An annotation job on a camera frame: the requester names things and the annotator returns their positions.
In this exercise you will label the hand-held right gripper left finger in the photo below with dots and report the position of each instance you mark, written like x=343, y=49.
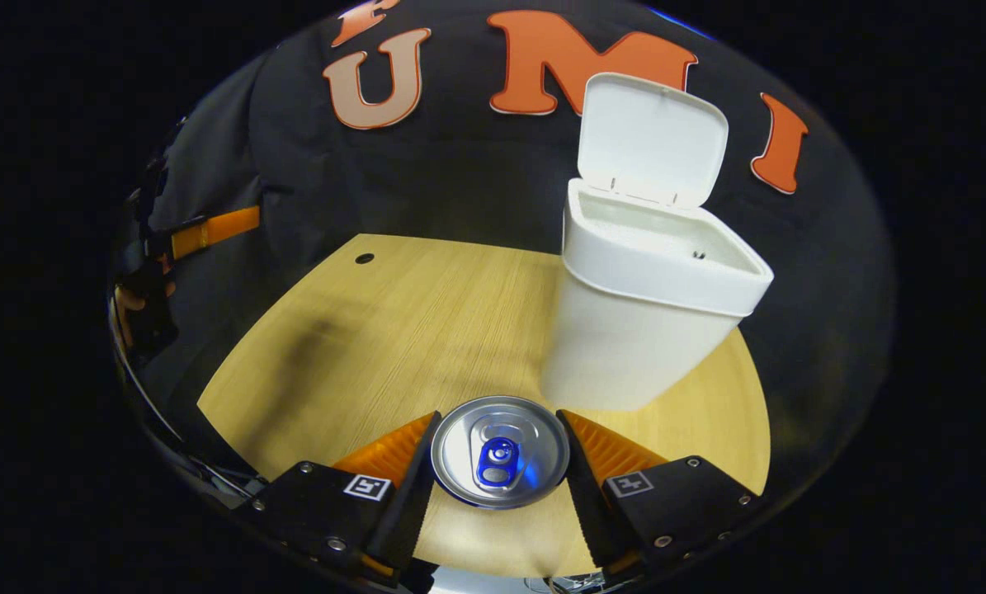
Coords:
x=406, y=503

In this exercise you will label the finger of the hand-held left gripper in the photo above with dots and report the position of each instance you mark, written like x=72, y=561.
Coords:
x=220, y=229

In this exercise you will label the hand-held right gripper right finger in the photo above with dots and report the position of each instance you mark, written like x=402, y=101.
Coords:
x=587, y=503

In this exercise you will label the silver pop can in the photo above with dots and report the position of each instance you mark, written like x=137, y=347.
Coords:
x=501, y=454

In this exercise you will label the white desktop garbage bin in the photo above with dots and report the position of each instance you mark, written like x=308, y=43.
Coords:
x=625, y=330

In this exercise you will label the wooden desktop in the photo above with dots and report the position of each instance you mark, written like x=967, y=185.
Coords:
x=393, y=330

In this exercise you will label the black backdrop cloth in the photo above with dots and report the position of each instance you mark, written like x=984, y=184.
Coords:
x=459, y=181

